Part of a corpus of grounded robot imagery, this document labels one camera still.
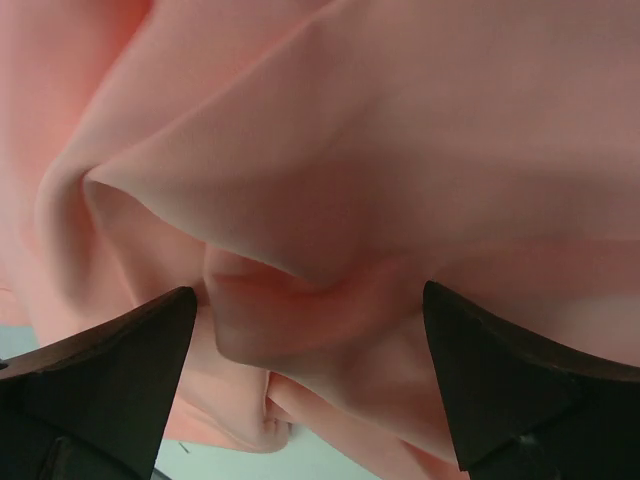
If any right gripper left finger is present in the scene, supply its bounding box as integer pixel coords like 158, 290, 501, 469
1, 287, 197, 480

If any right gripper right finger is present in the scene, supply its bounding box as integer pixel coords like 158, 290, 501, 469
423, 281, 639, 480

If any pink pleated skirt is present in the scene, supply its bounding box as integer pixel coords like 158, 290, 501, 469
1, 1, 639, 479

